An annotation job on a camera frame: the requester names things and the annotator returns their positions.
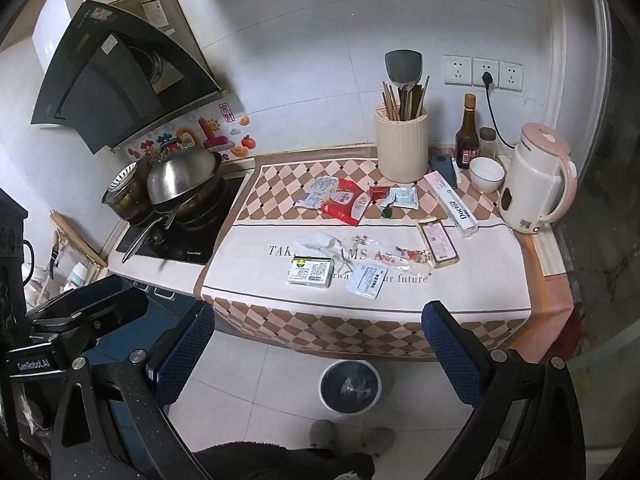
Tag cartoon wall stickers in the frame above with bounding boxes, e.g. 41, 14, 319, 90
125, 102, 258, 162

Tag black induction cooktop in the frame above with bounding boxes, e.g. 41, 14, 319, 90
116, 172, 254, 265

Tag wooden cutting board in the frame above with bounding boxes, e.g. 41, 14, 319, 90
50, 212, 109, 269

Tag brown sauce bottle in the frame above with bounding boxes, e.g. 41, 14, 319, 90
455, 93, 481, 170

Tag white trash bin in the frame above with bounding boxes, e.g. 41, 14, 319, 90
319, 360, 383, 414

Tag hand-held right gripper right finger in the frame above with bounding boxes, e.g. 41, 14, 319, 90
421, 301, 587, 480

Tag glass pot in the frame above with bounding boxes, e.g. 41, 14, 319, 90
102, 160, 152, 224

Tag glass door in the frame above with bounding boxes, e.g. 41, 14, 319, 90
545, 0, 640, 461

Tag white green small box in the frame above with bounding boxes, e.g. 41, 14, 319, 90
286, 256, 335, 289

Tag teal white sachet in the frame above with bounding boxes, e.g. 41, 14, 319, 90
387, 186, 420, 210

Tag long white pink box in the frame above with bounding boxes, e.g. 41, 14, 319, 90
424, 171, 479, 238

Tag black plug with cable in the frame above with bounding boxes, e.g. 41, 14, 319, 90
482, 72, 516, 150

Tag pink undercloth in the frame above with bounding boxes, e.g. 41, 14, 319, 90
517, 225, 577, 361

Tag white pink electric kettle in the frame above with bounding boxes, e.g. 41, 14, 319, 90
497, 122, 579, 236

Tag dark blue box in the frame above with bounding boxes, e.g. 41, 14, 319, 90
431, 154, 461, 189

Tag red snack packet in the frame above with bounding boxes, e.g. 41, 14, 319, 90
322, 177, 374, 225

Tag light blue sachet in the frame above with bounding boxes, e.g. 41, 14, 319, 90
346, 262, 390, 300

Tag white blue packet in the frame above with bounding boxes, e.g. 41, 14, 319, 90
295, 176, 341, 210

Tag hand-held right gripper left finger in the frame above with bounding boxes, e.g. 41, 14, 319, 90
50, 300, 217, 480

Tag clear plastic wrapper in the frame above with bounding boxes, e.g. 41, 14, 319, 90
352, 234, 431, 266

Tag black range hood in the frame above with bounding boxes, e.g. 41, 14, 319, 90
31, 0, 224, 156

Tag grey slipper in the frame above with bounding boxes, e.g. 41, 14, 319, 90
360, 427, 396, 454
309, 420, 339, 449

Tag flat pink label box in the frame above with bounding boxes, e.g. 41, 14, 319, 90
416, 217, 460, 269

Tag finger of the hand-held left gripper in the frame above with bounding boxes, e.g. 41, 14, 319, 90
27, 290, 151, 343
25, 275, 127, 318

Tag checkered brown tablecloth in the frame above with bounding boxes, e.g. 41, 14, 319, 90
194, 147, 576, 362

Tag black frying pan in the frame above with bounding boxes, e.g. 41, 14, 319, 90
122, 180, 228, 264

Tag small spice jar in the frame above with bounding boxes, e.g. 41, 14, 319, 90
478, 127, 498, 161

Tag person's dark fuzzy clothing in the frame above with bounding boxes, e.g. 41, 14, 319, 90
192, 442, 376, 480

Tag beige utensil holder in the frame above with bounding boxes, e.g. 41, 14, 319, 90
375, 105, 430, 184

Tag steel wok lid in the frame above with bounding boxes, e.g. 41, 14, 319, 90
146, 146, 224, 206

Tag white wall socket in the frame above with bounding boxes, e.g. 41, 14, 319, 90
443, 55, 474, 86
498, 61, 524, 93
472, 58, 500, 89

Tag bundle of wooden chopsticks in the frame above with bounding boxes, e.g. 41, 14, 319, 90
377, 76, 431, 122

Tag black spatula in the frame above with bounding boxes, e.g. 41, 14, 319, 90
384, 50, 424, 107

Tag white bowl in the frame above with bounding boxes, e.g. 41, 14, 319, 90
469, 156, 506, 194

